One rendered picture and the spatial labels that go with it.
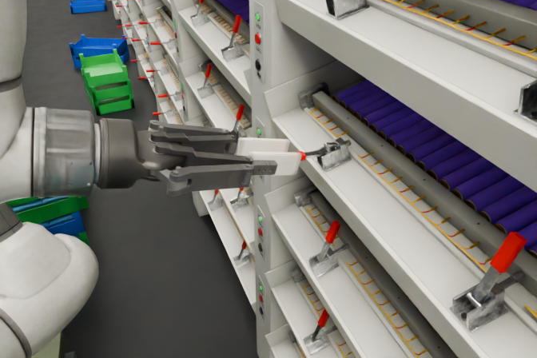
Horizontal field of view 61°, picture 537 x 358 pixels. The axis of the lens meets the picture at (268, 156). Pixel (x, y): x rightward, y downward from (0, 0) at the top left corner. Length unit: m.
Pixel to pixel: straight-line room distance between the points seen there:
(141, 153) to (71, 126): 0.07
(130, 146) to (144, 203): 1.36
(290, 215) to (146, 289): 0.77
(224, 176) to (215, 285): 1.00
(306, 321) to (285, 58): 0.50
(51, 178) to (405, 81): 0.34
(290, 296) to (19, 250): 0.51
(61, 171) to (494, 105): 0.37
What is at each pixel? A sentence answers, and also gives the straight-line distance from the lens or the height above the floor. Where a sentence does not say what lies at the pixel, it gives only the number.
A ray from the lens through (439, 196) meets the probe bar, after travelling 0.52.
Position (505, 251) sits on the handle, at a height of 0.83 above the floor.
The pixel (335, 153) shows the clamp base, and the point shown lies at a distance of 0.60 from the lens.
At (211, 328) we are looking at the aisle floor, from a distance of 1.38.
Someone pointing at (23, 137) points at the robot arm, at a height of 0.89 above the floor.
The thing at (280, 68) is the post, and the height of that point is 0.84.
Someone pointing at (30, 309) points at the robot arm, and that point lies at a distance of 0.93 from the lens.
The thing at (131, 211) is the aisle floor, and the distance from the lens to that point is 1.80.
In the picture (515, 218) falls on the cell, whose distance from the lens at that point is 0.52.
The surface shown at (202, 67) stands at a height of 0.59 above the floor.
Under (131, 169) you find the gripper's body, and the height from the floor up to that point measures 0.84.
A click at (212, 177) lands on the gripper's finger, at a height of 0.82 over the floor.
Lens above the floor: 1.10
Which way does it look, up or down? 33 degrees down
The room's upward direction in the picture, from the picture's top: straight up
